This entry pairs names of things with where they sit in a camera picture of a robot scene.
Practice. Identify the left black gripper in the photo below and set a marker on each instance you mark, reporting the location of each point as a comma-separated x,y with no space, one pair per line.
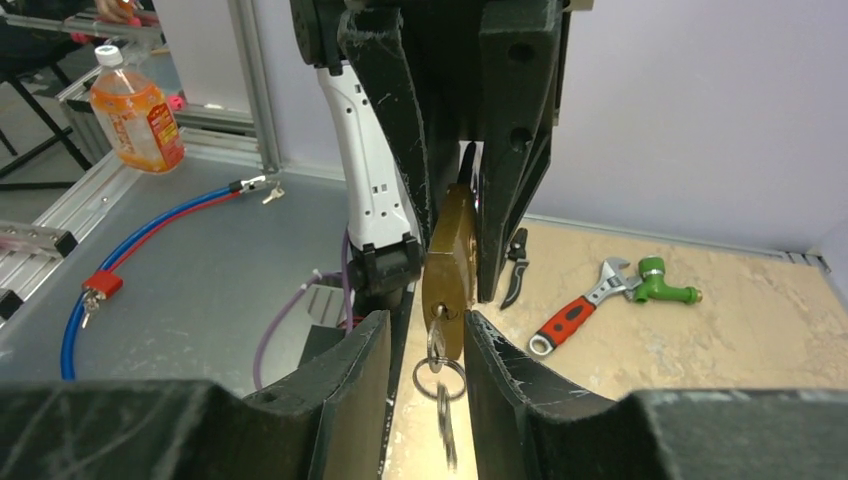
440,72

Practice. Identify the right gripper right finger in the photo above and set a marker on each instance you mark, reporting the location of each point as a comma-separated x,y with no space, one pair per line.
524,416

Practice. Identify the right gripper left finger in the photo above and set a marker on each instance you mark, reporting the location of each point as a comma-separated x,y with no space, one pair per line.
275,437

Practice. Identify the black headed key bunch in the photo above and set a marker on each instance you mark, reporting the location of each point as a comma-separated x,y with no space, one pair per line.
443,380

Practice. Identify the large brass padlock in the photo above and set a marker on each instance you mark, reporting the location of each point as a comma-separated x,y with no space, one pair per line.
450,272

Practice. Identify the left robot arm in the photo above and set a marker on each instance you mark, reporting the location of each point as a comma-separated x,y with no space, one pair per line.
382,230

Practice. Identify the black pliers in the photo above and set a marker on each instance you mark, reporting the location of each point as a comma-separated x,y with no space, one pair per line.
517,254

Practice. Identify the red adjustable wrench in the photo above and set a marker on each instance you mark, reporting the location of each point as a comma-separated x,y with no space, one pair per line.
562,325

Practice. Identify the orange plastic bottle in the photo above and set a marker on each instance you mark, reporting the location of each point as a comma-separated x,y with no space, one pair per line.
135,115

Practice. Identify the green hose nozzle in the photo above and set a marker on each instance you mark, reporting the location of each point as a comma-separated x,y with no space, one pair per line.
653,286

